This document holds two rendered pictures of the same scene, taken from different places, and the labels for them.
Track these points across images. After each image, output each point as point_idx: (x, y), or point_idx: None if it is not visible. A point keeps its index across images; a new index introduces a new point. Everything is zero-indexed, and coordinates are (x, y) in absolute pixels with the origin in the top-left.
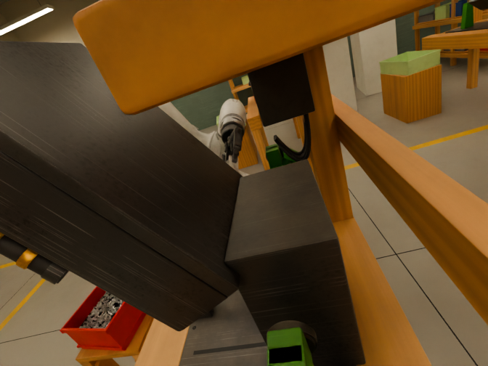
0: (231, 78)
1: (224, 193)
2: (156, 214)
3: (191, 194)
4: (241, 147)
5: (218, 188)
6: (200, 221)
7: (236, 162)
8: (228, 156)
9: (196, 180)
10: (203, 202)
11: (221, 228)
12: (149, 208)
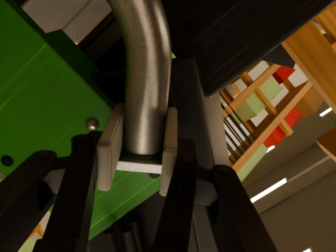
0: (333, 127)
1: (215, 111)
2: (226, 147)
3: (223, 143)
4: (236, 173)
5: (217, 123)
6: (221, 117)
7: (183, 139)
8: (87, 229)
9: (223, 155)
10: (221, 127)
11: (217, 94)
12: (227, 154)
